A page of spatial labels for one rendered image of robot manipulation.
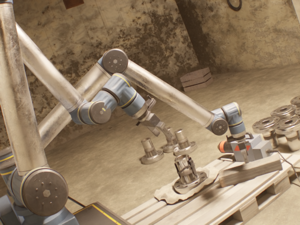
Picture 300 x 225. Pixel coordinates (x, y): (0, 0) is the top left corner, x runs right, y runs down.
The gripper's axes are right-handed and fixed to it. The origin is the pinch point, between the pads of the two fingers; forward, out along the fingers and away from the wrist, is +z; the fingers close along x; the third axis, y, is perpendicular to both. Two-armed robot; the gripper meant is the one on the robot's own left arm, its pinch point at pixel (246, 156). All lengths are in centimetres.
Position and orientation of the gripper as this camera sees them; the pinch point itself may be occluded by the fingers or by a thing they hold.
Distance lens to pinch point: 263.6
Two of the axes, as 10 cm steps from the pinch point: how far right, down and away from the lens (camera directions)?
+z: 3.6, 9.2, 1.9
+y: 9.1, -3.0, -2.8
